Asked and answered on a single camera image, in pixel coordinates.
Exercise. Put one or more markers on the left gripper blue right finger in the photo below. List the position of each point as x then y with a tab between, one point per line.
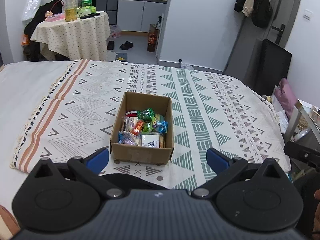
217	161

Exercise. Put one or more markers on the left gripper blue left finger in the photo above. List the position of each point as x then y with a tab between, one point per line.
99	158

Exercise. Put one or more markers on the purple snack packet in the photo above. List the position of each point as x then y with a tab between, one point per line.
129	139

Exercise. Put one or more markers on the orange snack packet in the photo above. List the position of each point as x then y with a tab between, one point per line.
138	127

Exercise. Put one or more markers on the black white snack packet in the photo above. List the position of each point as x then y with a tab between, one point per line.
151	140

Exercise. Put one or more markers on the small green candy packet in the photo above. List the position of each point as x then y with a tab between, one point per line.
147	128

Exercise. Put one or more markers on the green snack bag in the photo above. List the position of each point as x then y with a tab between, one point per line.
146	115

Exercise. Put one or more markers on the blue cartoon snack packet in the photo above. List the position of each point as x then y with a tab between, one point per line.
160	126

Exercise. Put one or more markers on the white cake bar packet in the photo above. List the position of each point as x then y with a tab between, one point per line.
128	123

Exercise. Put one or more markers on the red light-blue snack bar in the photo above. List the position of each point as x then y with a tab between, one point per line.
131	114

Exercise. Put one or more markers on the orange breadstick packet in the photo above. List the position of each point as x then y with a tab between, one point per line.
161	136

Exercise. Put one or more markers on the person right hand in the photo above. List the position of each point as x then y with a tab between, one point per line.
316	227

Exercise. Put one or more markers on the patterned bed blanket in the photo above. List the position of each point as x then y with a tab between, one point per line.
78	108

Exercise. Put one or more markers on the brown cardboard box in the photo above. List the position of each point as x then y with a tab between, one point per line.
132	101

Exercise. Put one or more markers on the pink pillow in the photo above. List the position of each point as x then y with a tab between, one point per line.
285	96

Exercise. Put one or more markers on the grey door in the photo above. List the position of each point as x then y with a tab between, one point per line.
278	30

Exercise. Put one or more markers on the black slipper left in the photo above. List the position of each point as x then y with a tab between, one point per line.
110	45

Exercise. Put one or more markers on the black slipper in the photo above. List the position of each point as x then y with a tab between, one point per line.
126	46
110	45

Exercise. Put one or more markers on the black slipper right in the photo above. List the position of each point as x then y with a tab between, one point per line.
126	46

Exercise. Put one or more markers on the round table dotted cloth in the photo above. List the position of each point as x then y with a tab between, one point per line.
80	39

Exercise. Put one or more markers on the pink water bottle pack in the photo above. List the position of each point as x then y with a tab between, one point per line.
115	31

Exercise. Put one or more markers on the dark soda bottle pack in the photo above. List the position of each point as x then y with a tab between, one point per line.
152	38

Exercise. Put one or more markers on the white cabinet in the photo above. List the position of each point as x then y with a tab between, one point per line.
137	16

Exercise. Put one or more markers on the yellow liquid bottle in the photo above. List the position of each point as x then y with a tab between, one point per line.
71	10

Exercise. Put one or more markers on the hanging coats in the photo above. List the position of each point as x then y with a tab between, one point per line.
260	11

